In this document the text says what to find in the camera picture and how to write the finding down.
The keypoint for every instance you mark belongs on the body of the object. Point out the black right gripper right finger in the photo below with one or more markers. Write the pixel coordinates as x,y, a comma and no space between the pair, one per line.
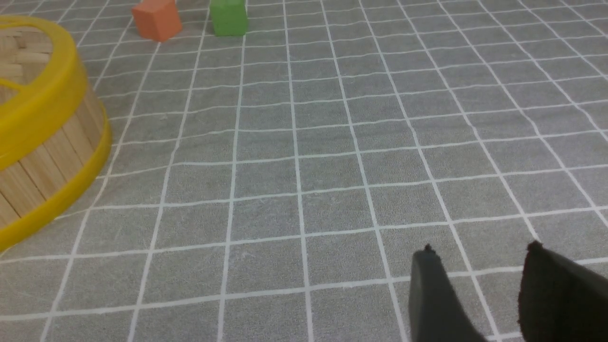
561,301

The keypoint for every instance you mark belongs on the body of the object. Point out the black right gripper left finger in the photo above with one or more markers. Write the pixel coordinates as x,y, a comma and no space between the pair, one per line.
435,312

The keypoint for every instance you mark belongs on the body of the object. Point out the yellow-rimmed woven bamboo steamer lid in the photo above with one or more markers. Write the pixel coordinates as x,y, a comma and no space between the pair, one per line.
43,82

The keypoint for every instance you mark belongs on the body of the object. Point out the yellow-rimmed bamboo steamer basket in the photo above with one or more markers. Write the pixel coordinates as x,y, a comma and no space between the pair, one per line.
44,183

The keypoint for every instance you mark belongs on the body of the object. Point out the green cube block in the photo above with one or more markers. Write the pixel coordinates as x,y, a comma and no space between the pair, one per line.
229,17

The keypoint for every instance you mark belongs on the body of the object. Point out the orange cube block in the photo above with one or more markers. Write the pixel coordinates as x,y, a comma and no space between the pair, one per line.
157,20

